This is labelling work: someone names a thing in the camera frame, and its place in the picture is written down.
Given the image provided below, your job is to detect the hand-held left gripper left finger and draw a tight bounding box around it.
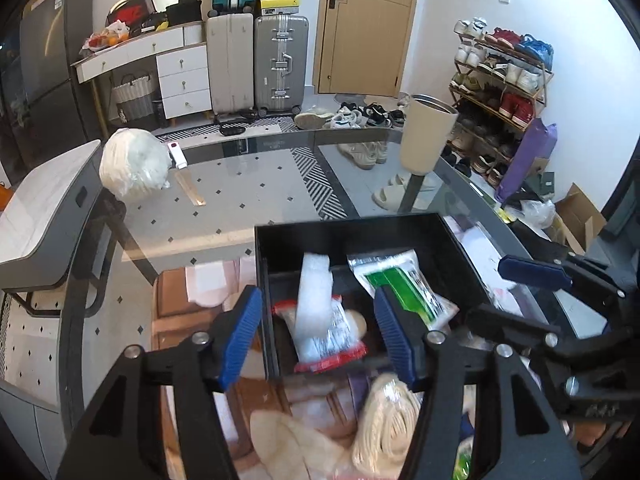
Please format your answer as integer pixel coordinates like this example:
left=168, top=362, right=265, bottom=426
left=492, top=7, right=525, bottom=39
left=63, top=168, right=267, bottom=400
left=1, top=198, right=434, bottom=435
left=55, top=285, right=264, bottom=480

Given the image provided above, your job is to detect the cream tumbler cup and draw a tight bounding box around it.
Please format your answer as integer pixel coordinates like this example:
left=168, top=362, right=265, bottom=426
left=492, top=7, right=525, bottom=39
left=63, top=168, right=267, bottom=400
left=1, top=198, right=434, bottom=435
left=400, top=93, right=458, bottom=176

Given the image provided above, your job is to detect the metal shoe rack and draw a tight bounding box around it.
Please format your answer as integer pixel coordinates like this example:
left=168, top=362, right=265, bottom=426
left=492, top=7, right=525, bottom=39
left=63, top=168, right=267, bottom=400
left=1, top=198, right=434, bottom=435
left=447, top=19, right=556, bottom=188

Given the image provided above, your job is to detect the white dresser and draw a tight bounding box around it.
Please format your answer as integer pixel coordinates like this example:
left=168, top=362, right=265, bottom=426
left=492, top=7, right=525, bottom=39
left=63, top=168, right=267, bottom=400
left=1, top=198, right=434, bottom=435
left=70, top=20, right=213, bottom=130

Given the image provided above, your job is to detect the green and white packet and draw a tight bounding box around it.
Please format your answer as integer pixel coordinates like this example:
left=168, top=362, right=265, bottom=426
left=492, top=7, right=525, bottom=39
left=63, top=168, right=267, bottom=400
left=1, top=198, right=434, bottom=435
left=347, top=249, right=460, bottom=326

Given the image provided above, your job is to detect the pile of shoes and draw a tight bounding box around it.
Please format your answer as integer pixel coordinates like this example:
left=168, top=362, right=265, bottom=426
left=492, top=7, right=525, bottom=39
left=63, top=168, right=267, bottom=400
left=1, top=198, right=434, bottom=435
left=294, top=102, right=407, bottom=132

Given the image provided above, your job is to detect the red-edged clear packet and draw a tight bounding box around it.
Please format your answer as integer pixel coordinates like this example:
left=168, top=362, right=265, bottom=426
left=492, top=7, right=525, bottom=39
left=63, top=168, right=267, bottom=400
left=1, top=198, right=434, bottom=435
left=272, top=297, right=368, bottom=373

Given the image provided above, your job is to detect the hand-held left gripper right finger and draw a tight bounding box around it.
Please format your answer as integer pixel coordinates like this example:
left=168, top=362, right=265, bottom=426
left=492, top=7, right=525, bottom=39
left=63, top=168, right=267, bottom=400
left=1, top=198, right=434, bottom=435
left=373, top=285, right=584, bottom=480

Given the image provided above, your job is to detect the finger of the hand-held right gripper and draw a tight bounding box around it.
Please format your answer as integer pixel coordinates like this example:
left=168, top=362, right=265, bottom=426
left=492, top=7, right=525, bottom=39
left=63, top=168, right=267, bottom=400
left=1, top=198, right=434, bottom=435
left=465, top=307, right=563, bottom=350
left=498, top=254, right=628, bottom=306

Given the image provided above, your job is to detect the pink and white cloth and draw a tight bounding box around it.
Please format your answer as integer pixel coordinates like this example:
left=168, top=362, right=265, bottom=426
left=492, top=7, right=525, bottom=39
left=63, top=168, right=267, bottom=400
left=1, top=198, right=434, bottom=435
left=184, top=259, right=257, bottom=309

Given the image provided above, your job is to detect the silver suitcase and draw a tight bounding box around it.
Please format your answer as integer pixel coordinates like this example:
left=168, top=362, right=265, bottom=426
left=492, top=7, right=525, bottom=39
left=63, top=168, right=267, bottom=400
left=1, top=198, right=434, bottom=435
left=253, top=15, right=310, bottom=114

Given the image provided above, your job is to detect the red and black bag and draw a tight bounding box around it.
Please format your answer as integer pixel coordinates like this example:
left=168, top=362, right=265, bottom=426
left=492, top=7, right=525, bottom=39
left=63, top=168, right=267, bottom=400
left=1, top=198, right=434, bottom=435
left=106, top=0, right=162, bottom=29

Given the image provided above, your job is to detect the bag of oranges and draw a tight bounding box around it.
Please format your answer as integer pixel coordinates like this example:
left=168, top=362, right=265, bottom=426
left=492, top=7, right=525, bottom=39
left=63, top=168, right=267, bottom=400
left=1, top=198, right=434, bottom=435
left=81, top=21, right=132, bottom=54

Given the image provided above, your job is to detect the white plastic bag bundle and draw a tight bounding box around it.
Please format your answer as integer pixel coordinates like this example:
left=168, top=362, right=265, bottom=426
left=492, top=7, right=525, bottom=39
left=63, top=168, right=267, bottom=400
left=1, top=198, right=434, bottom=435
left=99, top=128, right=172, bottom=204

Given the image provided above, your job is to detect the shoe rack with shoes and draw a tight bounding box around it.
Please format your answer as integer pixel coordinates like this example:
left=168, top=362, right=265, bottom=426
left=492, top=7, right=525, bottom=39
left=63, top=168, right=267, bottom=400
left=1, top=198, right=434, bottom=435
left=447, top=17, right=555, bottom=188

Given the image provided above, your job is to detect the beige noodle packet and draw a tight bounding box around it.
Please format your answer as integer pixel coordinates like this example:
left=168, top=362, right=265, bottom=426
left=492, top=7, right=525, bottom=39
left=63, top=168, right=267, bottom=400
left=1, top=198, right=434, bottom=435
left=351, top=372, right=426, bottom=480

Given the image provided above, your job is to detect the beige suitcase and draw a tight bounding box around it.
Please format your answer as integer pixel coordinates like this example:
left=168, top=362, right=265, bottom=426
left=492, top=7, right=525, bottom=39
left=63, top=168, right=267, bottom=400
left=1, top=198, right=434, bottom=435
left=206, top=11, right=255, bottom=117

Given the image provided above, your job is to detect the striped rug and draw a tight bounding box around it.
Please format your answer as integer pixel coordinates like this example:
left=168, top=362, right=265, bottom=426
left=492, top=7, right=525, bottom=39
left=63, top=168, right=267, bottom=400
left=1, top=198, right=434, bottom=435
left=154, top=114, right=362, bottom=221

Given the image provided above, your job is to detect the black storage box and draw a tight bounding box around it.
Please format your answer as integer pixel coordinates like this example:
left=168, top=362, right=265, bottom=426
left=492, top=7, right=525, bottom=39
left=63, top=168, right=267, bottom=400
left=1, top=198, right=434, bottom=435
left=254, top=212, right=501, bottom=382

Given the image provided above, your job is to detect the white foam strip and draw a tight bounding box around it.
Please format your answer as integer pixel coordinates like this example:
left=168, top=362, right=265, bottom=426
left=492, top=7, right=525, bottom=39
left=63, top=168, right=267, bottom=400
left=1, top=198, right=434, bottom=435
left=295, top=252, right=333, bottom=363

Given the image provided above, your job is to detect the grey refrigerator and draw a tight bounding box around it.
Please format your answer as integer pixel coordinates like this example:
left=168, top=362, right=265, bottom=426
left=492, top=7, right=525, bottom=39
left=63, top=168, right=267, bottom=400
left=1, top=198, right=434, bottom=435
left=19, top=0, right=104, bottom=171

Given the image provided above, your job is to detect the grey chair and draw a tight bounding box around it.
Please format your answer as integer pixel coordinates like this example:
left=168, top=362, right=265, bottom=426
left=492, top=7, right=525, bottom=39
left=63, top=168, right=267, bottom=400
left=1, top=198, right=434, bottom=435
left=0, top=139, right=127, bottom=318

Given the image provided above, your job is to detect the beige cloth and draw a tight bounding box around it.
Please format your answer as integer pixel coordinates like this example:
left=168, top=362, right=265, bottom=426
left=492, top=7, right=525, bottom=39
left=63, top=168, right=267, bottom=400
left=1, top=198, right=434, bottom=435
left=249, top=407, right=361, bottom=480

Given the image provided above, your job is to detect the cream sandals pair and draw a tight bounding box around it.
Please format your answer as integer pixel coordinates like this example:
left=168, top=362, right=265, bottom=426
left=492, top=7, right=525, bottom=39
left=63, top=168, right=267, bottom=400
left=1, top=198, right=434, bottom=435
left=372, top=174, right=437, bottom=212

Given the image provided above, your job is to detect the brown cardboard box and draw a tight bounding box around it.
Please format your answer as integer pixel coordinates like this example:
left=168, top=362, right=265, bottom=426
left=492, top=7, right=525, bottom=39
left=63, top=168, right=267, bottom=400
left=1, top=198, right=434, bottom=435
left=554, top=183, right=609, bottom=256

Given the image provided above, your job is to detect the clear plastic bag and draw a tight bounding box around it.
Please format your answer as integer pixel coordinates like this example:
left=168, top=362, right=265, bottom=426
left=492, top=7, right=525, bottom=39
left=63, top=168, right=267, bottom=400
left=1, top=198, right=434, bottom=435
left=519, top=199, right=557, bottom=227

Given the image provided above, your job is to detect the beige sneakers pair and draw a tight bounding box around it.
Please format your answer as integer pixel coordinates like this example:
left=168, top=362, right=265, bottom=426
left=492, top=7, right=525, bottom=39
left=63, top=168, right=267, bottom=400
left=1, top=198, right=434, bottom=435
left=337, top=140, right=389, bottom=171

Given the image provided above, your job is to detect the wooden door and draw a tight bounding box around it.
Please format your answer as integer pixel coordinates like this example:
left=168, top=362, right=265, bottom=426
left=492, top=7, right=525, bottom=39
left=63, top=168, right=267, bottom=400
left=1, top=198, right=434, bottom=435
left=314, top=0, right=422, bottom=97

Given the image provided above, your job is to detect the purple bag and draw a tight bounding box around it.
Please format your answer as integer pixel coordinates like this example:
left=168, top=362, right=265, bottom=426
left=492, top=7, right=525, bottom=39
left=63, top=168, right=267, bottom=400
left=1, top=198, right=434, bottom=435
left=494, top=118, right=559, bottom=204

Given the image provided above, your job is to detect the wicker basket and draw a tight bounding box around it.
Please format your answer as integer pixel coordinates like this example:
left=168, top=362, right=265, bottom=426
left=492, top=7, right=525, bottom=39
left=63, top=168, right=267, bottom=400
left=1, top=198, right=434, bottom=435
left=111, top=74, right=157, bottom=122

